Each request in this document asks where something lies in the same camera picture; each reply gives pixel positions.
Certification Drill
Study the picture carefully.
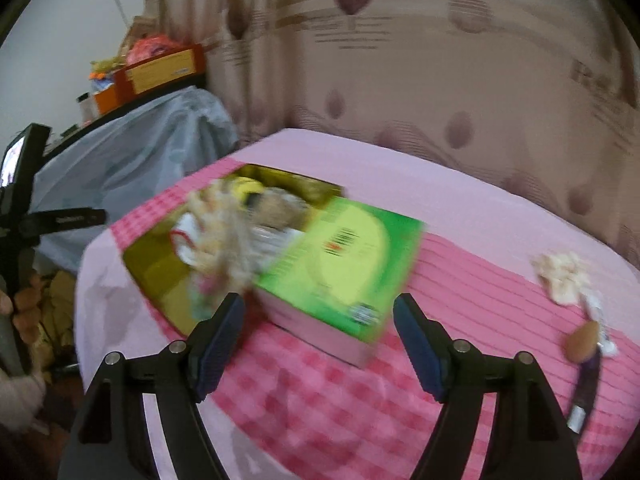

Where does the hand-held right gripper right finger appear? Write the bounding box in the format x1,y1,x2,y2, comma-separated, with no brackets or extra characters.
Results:
392,292,583,480

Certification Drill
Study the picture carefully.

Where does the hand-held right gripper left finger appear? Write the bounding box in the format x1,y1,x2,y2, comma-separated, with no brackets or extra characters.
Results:
59,291,247,480

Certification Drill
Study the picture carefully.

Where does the gold metal tin box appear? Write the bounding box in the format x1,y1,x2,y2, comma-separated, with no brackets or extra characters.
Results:
121,164,346,338

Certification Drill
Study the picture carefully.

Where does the white knit glove red cuff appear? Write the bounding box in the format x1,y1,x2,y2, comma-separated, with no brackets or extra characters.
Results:
169,212,201,266

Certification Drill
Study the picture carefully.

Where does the pastel checked fluffy towel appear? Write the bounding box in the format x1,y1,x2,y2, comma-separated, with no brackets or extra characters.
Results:
185,177,266,311

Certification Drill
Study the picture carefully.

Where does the green tissue pack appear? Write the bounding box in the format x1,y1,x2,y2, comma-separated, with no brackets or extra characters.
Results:
252,196,427,368

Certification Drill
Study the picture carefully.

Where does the yellow cloth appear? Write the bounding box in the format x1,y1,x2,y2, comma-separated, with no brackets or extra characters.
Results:
230,177,271,201

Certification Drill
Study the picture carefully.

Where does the cream cloth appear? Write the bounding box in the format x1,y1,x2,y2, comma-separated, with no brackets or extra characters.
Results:
531,250,593,307

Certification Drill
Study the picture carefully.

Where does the beige makeup sponge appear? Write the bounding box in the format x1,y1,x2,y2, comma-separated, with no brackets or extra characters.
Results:
565,321,601,363

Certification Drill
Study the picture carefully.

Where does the person's left forearm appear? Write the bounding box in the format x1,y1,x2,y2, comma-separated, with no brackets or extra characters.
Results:
0,367,47,433

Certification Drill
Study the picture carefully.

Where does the pile of yellow brown clothes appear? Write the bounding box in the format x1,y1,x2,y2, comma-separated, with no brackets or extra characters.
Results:
12,270,81,361

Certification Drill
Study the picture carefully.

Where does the pale blue cover cloth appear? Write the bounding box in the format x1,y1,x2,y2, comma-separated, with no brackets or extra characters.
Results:
30,86,240,261

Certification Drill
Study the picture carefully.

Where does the pink checked towel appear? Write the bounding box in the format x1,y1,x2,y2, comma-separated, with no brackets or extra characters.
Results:
110,157,640,480

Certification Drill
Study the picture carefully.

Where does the clear jar black lid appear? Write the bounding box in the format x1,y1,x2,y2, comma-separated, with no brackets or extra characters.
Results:
76,92,96,123

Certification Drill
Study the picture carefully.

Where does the orange box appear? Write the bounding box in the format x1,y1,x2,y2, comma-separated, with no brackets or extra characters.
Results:
94,87,118,115

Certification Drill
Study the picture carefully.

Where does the red cardboard box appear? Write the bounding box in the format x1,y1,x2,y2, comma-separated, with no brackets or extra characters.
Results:
114,44,207,97

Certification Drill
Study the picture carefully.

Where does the pale pink bed sheet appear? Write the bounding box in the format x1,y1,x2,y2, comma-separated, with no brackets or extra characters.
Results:
75,127,640,480

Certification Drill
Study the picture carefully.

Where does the orange plastic bag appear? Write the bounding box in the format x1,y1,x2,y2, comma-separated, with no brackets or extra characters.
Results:
125,35,176,66

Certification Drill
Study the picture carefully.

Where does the brown paper bag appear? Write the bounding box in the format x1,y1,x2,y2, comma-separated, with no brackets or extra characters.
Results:
127,17,156,43

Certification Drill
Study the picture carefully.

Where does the beige leaf print curtain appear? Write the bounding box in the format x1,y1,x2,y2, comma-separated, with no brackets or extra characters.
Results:
142,0,640,271

